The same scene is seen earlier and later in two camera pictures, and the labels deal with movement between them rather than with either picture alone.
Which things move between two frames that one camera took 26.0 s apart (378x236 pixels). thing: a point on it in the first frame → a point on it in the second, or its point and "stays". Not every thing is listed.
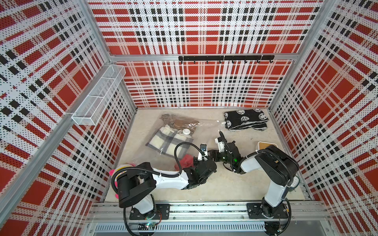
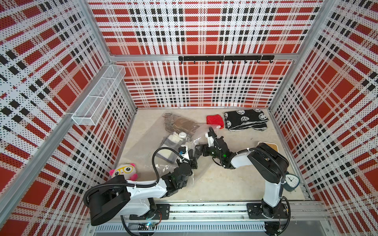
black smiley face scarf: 243,119 stays
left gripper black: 196,164 → 192,160
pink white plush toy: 111,171 stays
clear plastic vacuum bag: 173,140 stays
